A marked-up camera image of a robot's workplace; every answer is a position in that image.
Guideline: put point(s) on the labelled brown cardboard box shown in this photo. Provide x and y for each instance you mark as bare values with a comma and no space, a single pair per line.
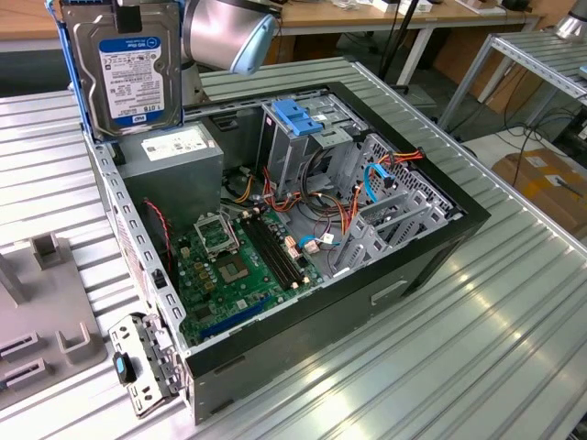
536,183

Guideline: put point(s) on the hinged metal card retainer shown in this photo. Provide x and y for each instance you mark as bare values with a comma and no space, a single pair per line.
137,394

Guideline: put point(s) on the grey parts rack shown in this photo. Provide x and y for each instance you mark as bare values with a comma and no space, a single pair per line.
50,293

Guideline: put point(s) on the hard disk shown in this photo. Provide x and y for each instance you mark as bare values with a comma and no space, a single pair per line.
133,69

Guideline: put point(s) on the blue plastic drive latch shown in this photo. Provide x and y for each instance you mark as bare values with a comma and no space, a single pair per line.
293,117

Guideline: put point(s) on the grey metal disk bay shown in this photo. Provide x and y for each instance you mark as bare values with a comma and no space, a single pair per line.
373,243

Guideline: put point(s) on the black PC case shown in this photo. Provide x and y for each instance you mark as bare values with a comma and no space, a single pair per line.
321,330

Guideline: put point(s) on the CPU socket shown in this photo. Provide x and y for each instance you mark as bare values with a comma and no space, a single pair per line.
234,271

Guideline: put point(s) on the small white box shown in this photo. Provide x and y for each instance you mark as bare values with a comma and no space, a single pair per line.
383,5
424,5

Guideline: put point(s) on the grey metal drive cage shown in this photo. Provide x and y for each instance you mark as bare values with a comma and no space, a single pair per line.
286,156

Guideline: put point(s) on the black latch with blue stripe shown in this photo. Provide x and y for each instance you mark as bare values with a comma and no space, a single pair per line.
121,366

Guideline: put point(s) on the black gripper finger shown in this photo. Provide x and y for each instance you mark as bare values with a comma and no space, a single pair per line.
128,19

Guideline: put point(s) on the plain brown cardboard box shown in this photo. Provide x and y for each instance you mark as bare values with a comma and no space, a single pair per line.
458,55

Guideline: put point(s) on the metal slat side table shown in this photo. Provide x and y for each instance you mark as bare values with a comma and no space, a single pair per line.
536,48

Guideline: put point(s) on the blue expansion slot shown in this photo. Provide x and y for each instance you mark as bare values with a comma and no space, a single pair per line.
236,317

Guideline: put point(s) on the grey power supply unit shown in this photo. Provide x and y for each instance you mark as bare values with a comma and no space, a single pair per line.
174,183

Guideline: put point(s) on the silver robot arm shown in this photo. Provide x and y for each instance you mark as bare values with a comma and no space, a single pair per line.
573,25
215,32

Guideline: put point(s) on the green motherboard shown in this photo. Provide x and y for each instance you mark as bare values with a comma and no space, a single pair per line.
229,304

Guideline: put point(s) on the black RAM slot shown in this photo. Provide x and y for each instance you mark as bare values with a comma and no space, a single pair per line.
268,254
273,252
279,249
284,246

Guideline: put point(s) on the wooden desk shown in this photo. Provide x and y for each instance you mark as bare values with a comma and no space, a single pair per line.
23,23

